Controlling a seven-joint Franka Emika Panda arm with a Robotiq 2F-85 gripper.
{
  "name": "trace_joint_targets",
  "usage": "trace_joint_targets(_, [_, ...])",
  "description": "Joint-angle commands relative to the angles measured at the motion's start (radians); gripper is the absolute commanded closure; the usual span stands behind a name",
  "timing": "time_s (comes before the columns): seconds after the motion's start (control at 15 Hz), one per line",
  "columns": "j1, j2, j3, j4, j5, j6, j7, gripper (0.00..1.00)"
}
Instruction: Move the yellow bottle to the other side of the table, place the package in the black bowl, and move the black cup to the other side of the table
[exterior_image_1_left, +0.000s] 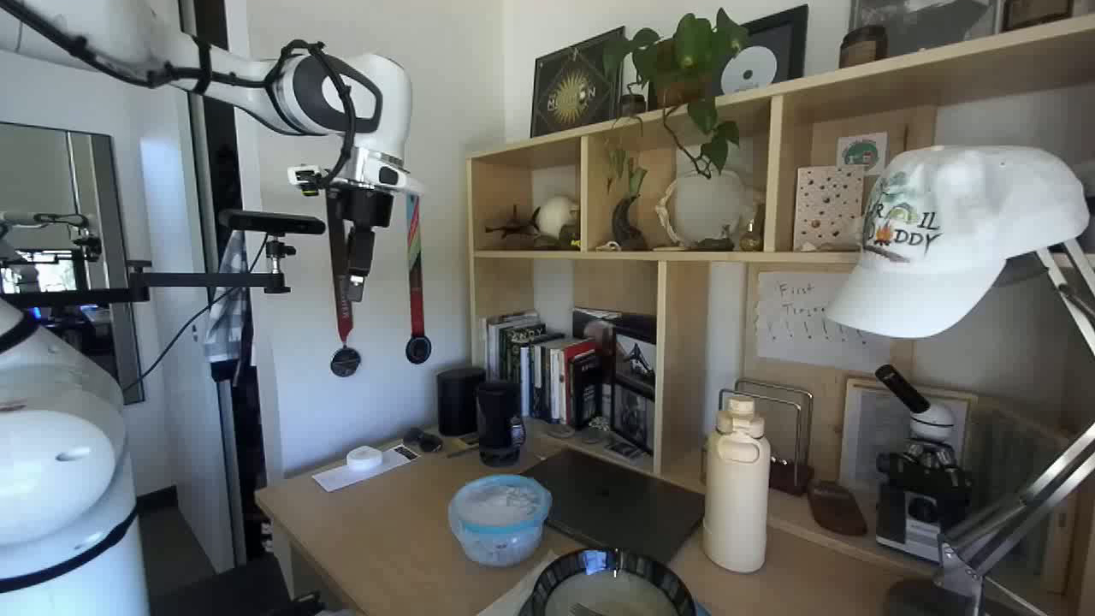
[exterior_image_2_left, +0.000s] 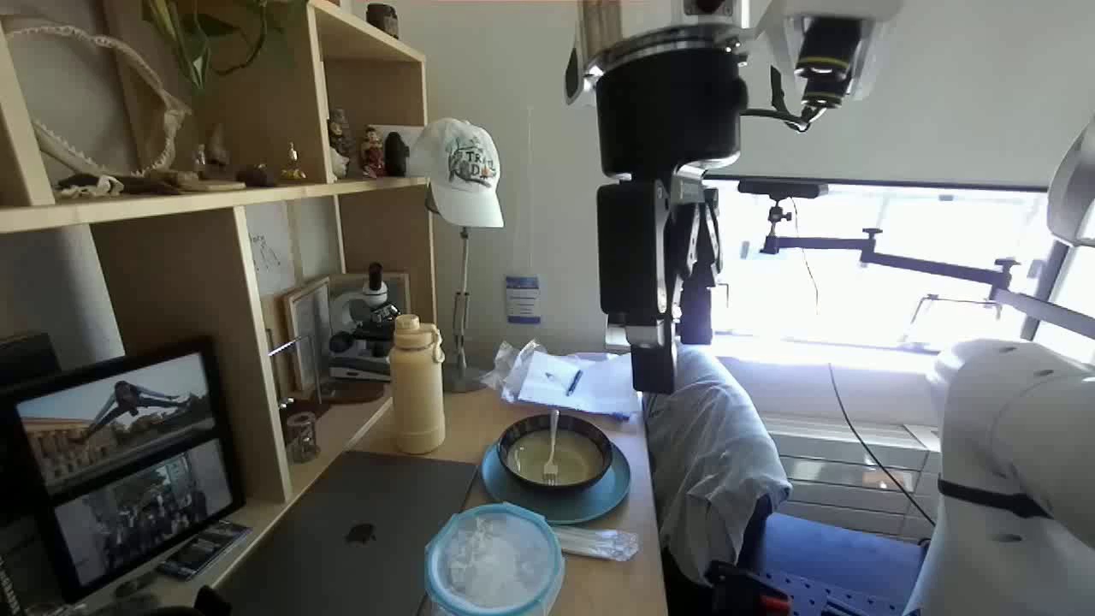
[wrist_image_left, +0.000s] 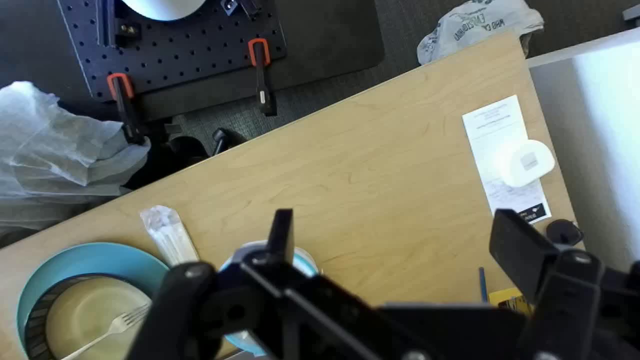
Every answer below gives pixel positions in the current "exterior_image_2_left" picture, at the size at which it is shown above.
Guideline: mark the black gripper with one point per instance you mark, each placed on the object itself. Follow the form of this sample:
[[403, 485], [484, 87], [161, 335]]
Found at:
[[629, 250]]

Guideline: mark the clear plastic cutlery package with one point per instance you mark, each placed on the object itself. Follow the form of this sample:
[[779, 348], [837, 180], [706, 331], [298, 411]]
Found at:
[[599, 546]]

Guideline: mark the pale yellow water bottle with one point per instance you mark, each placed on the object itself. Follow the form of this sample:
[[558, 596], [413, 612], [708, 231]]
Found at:
[[418, 394]]

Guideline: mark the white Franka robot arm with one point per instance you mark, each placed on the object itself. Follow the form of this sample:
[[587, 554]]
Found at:
[[1003, 457]]

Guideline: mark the dark bowl with soup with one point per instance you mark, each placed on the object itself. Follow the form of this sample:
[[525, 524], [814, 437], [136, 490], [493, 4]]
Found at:
[[577, 457]]

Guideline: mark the light blue plastic bowl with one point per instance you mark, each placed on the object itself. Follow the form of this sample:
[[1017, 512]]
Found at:
[[493, 566]]

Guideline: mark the white paper stack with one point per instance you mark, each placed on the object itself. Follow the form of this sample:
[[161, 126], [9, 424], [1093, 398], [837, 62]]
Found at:
[[577, 382]]

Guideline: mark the dark pen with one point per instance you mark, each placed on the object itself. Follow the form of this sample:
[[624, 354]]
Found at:
[[573, 382]]

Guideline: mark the gray cloth bundle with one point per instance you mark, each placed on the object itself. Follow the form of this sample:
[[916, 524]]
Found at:
[[712, 457]]

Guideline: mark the white spoon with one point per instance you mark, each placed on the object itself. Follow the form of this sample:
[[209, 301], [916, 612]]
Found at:
[[551, 447]]

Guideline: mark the teal plate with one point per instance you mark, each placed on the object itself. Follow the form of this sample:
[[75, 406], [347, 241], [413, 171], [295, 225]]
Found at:
[[558, 505]]

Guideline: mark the blue perforated board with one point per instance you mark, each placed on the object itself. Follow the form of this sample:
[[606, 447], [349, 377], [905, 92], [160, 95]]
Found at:
[[840, 566]]

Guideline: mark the white baseball cap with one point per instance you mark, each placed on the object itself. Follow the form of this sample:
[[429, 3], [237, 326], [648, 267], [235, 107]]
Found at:
[[462, 172]]

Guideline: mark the black and white microscope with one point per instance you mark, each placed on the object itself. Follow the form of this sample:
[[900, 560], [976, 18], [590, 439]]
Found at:
[[366, 331]]

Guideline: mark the dark figurine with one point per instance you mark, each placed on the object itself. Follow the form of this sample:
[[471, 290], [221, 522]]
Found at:
[[396, 155]]

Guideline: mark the dark grey laptop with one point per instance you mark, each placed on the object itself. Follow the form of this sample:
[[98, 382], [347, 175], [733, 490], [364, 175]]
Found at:
[[354, 537]]

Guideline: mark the reddish brown figurine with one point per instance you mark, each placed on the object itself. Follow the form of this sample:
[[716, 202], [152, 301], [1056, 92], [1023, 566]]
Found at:
[[371, 151]]

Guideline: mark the small glass jar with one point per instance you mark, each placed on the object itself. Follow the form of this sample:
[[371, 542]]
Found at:
[[303, 437]]

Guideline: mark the wooden shelf unit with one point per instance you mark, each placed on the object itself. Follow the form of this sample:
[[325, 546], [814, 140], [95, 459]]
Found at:
[[183, 287]]

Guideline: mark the black remote control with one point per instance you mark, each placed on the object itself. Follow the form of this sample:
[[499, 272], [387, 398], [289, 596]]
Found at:
[[204, 548]]

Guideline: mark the green trailing house plant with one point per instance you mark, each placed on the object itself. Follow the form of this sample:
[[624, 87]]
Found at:
[[192, 37]]

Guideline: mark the blue and white wall label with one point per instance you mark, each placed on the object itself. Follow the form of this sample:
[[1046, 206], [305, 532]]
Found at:
[[520, 301]]

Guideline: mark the small wooden picture frame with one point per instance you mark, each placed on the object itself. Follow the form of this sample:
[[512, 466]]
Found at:
[[305, 336]]

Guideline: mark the black photo frame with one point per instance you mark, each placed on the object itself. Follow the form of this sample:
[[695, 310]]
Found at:
[[120, 466]]

